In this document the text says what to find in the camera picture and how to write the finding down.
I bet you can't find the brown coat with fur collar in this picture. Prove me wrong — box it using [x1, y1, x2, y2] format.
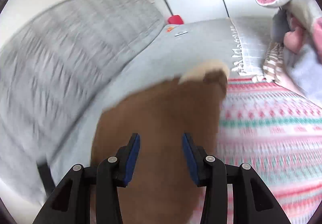
[91, 61, 229, 223]

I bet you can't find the patterned knit blanket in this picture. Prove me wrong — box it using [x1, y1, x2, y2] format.
[213, 79, 321, 223]

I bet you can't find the pale pink quilt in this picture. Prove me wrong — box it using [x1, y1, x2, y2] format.
[275, 71, 321, 108]

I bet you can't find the grey quilted headboard cushion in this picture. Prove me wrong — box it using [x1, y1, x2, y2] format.
[1, 0, 165, 204]

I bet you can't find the light blue fleece blanket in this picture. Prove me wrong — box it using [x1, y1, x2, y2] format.
[283, 44, 321, 107]

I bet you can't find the red object by bed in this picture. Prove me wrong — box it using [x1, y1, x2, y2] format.
[168, 15, 184, 25]

